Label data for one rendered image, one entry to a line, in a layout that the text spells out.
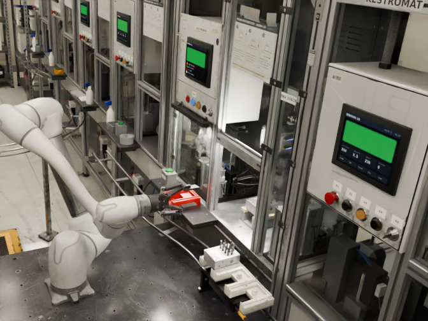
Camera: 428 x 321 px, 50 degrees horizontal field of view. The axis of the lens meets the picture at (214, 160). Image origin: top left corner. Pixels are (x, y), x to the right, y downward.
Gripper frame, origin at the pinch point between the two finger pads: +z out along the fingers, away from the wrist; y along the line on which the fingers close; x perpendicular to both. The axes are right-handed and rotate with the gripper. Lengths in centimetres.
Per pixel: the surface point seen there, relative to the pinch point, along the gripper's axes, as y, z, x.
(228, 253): -19.8, 9.8, -19.4
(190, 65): 48, 18, 44
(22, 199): -112, -42, 239
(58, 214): -112, -19, 200
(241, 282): -24.0, 7.4, -34.1
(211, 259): -20.6, 1.2, -19.6
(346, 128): 51, 18, -63
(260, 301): -25, 8, -46
